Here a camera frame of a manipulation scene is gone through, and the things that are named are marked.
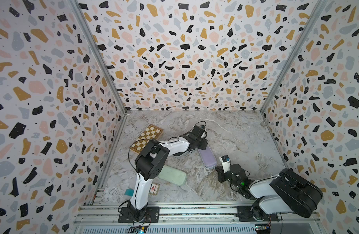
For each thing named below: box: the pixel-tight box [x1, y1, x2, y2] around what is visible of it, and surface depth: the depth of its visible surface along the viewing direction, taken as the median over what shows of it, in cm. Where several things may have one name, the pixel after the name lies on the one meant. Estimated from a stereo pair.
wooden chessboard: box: [128, 123, 165, 155], surface depth 105 cm
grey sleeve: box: [197, 145, 218, 170], surface depth 92 cm
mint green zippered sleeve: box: [158, 164, 188, 187], surface depth 85 cm
